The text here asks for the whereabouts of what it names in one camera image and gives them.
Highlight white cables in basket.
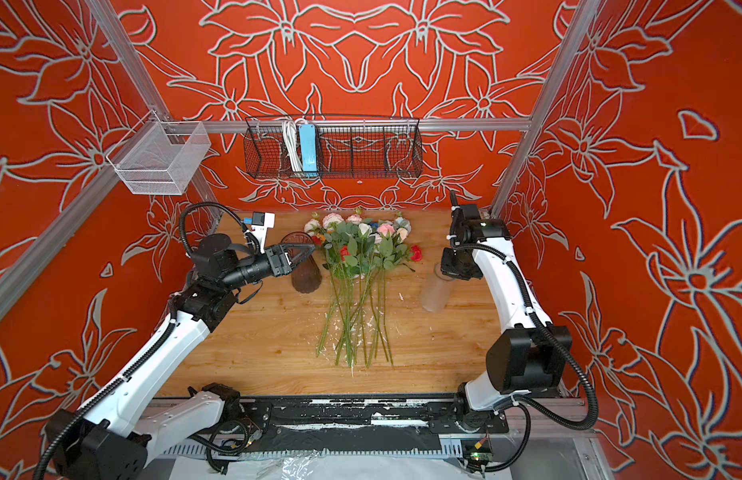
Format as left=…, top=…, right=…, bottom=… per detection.
left=281, top=118, right=304, bottom=175

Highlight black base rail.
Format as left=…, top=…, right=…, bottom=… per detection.
left=219, top=393, right=509, bottom=459

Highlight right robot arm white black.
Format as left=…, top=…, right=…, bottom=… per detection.
left=440, top=198, right=599, bottom=431

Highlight clear acrylic wall box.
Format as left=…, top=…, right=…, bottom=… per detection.
left=105, top=111, right=215, bottom=200

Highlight clear ribbed glass vase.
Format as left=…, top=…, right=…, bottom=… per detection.
left=420, top=263, right=456, bottom=313

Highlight black wire basket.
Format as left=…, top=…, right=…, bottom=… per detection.
left=243, top=115, right=424, bottom=180

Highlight brown glass vase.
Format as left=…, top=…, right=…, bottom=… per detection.
left=281, top=231, right=322, bottom=294

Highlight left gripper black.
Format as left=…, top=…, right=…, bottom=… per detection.
left=224, top=243, right=316, bottom=293

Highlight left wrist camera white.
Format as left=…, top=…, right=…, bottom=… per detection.
left=244, top=211, right=275, bottom=252

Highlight aluminium back crossbar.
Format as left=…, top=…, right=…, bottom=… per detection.
left=162, top=117, right=531, bottom=135

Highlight aluminium frame post left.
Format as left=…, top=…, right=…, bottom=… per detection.
left=85, top=0, right=225, bottom=223

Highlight pile of artificial flowers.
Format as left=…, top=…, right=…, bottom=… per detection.
left=304, top=209, right=422, bottom=370

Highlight aluminium frame post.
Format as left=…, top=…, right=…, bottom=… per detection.
left=490, top=0, right=601, bottom=218
left=85, top=0, right=225, bottom=223

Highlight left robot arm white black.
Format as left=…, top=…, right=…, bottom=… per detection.
left=33, top=201, right=315, bottom=479

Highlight blue card in basket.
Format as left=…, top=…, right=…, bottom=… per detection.
left=299, top=123, right=318, bottom=176

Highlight aluminium frame post right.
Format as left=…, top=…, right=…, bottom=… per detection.
left=490, top=0, right=601, bottom=218

